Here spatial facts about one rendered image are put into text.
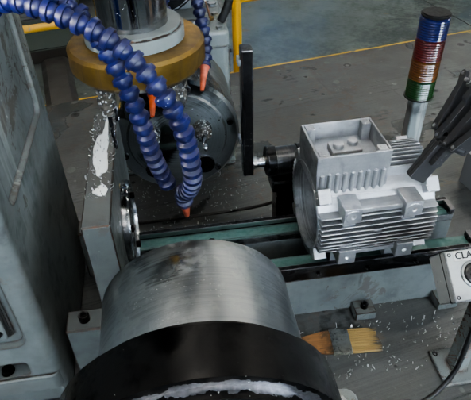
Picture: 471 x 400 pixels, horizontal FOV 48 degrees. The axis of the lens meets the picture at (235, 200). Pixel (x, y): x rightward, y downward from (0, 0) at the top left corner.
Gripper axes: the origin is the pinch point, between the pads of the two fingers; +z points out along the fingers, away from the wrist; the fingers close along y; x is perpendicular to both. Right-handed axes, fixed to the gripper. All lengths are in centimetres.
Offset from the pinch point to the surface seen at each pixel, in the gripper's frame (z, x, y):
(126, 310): 22, -41, 23
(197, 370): -2, -46, 47
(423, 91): -1.6, 16.4, -33.1
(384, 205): 8.7, -3.4, 2.5
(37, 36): 143, -63, -303
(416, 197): 5.3, 0.5, 2.6
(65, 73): 149, -39, -279
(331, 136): 6.7, -10.6, -10.5
